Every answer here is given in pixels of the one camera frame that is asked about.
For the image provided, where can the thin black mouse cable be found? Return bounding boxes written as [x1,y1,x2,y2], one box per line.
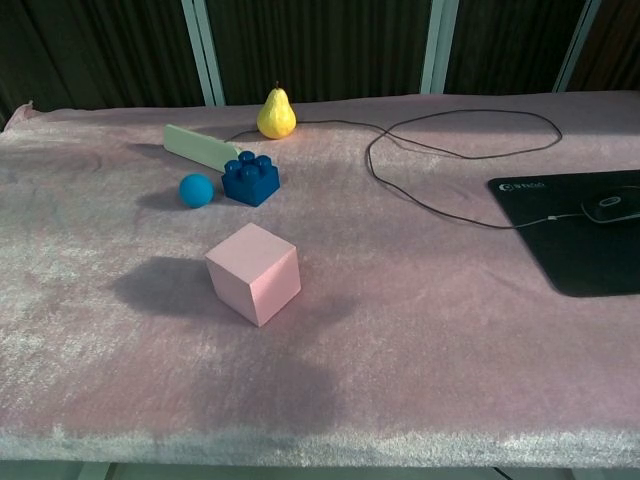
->
[223,109,585,230]

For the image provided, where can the black wired computer mouse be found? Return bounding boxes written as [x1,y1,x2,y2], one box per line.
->
[581,185,640,225]

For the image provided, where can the black mouse pad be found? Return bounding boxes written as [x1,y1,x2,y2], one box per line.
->
[487,169,640,298]

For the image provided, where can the pink cube block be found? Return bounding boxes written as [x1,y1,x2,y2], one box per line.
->
[204,222,302,328]

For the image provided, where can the pink plush table cloth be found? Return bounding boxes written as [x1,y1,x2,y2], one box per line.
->
[0,89,640,469]

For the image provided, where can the blue studded building brick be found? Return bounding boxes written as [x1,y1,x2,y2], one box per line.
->
[221,150,281,208]

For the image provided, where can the yellow pear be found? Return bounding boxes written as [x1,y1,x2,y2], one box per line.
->
[256,81,298,140]

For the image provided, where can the blue ball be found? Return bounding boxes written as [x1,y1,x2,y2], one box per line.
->
[179,173,216,208]

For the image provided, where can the pale green flat block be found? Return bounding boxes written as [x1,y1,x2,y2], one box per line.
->
[162,123,242,174]

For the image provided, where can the white window frame post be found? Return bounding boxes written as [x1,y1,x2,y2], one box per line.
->
[419,0,460,95]
[552,0,603,93]
[180,0,226,107]

